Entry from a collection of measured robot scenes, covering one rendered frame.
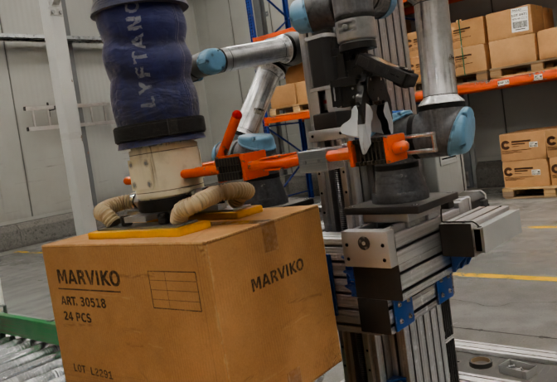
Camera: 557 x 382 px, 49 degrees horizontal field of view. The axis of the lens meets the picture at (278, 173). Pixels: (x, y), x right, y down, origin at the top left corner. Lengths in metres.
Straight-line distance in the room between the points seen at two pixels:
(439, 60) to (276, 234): 0.59
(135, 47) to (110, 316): 0.63
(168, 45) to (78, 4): 10.91
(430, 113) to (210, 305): 0.71
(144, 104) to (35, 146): 9.97
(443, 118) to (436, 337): 0.84
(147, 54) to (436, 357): 1.32
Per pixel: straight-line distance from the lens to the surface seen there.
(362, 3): 1.16
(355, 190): 1.79
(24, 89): 11.45
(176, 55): 1.48
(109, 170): 12.08
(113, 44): 1.50
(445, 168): 2.07
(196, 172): 1.43
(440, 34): 1.58
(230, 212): 1.48
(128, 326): 1.46
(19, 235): 11.04
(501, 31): 8.58
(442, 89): 1.56
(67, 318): 1.66
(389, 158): 1.11
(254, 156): 1.34
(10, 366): 2.57
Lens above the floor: 1.25
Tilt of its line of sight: 3 degrees down
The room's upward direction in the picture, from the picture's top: 8 degrees counter-clockwise
